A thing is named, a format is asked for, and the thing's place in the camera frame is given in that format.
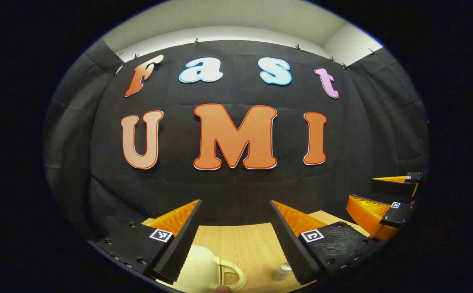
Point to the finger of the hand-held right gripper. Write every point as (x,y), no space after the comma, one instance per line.
(395,186)
(368,211)

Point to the cream yellow-trimmed small suitcase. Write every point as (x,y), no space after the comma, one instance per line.
(197,268)

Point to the white pump bottle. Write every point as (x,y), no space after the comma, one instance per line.
(283,272)

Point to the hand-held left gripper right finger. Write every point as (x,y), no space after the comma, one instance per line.
(291,244)

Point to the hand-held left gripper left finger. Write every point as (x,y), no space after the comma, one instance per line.
(181,244)

